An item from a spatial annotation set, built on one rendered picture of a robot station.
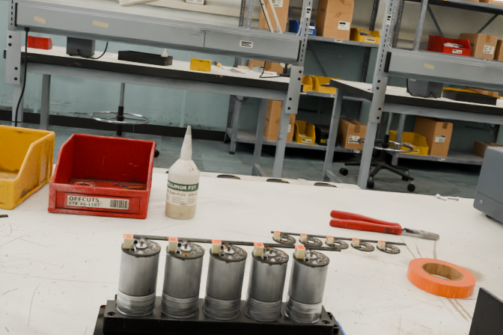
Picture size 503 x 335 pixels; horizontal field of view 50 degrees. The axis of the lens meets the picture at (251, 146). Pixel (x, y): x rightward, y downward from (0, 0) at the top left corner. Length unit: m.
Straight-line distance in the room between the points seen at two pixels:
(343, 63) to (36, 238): 4.52
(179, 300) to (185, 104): 4.38
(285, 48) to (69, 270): 2.23
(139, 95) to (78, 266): 4.27
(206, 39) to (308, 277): 2.24
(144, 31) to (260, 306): 2.24
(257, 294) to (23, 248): 0.23
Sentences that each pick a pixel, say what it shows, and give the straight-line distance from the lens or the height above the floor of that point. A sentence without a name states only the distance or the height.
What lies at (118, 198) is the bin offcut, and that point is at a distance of 0.57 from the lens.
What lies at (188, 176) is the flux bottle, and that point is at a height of 0.80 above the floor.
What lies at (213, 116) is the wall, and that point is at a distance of 4.75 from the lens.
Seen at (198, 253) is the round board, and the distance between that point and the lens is 0.35.
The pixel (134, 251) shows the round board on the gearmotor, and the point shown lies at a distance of 0.35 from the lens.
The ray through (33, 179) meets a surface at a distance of 0.64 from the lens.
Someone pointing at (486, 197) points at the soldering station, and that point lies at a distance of 0.79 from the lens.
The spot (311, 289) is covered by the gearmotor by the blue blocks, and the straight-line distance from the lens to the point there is 0.36.
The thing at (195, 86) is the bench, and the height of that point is 0.68.
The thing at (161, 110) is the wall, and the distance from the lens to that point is 4.72.
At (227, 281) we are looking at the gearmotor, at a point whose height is 0.80.
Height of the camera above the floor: 0.95
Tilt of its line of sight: 12 degrees down
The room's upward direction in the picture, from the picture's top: 7 degrees clockwise
